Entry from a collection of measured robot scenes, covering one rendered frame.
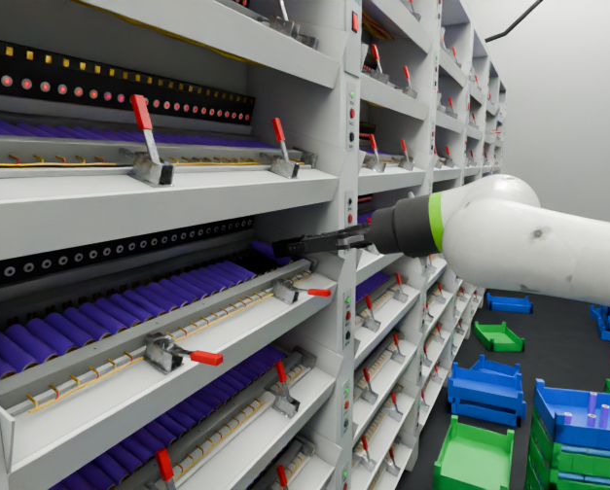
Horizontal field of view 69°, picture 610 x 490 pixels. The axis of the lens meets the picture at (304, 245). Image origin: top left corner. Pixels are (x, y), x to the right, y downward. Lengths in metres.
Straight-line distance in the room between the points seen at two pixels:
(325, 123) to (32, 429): 0.64
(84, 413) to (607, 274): 0.52
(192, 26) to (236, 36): 0.08
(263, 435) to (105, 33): 0.62
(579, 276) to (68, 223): 0.48
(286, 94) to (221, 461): 0.63
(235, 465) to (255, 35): 0.58
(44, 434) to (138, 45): 0.52
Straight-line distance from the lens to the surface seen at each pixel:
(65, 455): 0.46
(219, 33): 0.57
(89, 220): 0.42
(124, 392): 0.49
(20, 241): 0.39
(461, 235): 0.52
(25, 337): 0.53
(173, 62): 0.78
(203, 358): 0.48
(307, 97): 0.86
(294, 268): 0.79
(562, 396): 1.59
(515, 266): 0.52
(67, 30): 0.67
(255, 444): 0.74
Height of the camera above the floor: 1.12
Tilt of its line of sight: 11 degrees down
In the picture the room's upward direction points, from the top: straight up
